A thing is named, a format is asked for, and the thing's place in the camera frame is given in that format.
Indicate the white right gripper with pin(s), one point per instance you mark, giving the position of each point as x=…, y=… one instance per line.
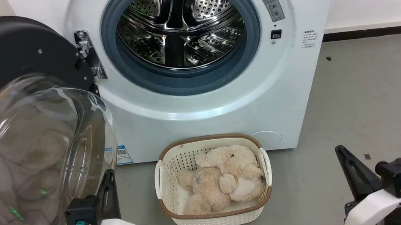
x=373, y=209

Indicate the black washer door glass bowl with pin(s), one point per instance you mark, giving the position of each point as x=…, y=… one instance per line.
x=17, y=150

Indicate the white front-load washing machine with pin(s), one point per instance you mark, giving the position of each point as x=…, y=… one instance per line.
x=224, y=121

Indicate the metal door hinge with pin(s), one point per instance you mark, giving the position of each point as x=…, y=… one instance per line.
x=89, y=53

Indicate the black door latch socket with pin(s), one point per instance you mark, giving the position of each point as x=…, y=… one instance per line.
x=276, y=34

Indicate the blue white energy label sticker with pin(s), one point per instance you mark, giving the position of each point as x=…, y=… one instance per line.
x=122, y=154

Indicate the white woven laundry basket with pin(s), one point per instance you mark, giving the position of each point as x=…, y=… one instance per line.
x=169, y=170

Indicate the round drain filter cover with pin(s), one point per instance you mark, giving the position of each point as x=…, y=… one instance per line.
x=267, y=138

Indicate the beige plush toy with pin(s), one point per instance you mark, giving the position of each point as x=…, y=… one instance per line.
x=227, y=174

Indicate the small text label sticker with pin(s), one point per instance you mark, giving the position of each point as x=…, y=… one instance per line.
x=309, y=39

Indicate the stainless steel washer drum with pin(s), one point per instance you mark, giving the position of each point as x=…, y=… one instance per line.
x=180, y=27

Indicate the grey warning sticker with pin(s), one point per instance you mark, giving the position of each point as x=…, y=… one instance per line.
x=271, y=4

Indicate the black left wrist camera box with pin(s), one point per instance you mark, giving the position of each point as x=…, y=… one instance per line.
x=82, y=211

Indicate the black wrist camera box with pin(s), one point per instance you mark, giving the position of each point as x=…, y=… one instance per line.
x=399, y=176
x=82, y=211

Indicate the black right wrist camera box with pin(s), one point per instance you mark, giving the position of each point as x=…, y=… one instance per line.
x=399, y=176

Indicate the black wall baseboard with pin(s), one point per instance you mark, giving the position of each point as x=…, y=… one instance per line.
x=378, y=32

